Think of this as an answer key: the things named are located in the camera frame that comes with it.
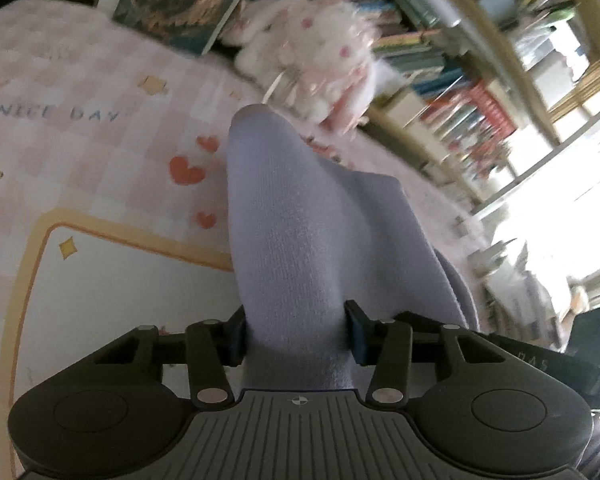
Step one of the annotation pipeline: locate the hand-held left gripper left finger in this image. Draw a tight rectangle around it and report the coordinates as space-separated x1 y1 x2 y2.
95 306 248 407

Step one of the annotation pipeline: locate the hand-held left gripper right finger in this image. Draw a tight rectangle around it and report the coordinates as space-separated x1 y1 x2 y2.
345 300 501 405

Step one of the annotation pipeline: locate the lavender and beige sweater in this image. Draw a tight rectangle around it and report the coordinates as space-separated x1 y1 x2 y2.
226 105 481 393

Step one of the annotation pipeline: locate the row of colourful books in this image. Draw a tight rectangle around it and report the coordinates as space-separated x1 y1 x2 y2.
250 0 526 171

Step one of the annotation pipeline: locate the white pink plush bunny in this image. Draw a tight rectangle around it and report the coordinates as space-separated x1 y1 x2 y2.
217 0 406 133

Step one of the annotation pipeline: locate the white bookshelf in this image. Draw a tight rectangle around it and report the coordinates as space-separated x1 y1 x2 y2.
355 0 600 211

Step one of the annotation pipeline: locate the large illustrated book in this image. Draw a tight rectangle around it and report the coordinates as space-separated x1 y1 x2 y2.
112 0 271 57

